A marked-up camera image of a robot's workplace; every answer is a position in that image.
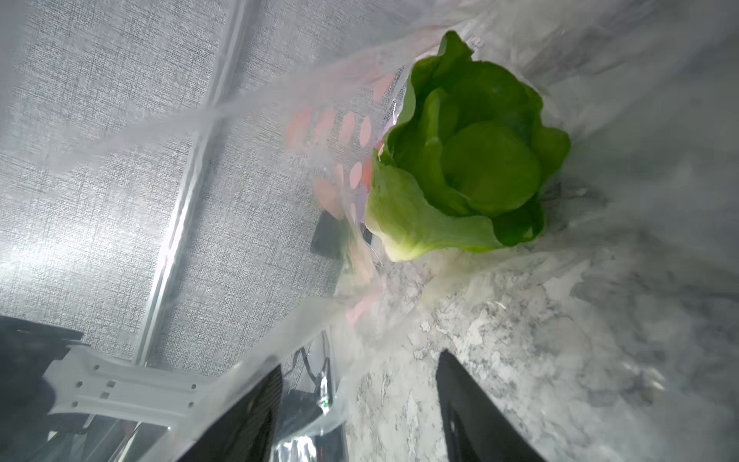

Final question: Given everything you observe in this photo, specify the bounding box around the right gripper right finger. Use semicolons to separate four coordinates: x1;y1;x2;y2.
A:
436;350;544;462

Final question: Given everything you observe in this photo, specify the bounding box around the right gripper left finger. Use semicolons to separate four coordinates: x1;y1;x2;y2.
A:
180;366;283;462

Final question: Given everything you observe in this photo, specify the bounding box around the clear zip-top bag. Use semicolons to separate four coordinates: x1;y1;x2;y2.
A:
1;1;738;461

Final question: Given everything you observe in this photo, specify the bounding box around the green chinese cabbage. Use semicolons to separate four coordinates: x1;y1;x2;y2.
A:
366;31;571;262

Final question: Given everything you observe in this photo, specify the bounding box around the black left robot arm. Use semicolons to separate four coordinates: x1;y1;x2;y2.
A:
1;317;216;452

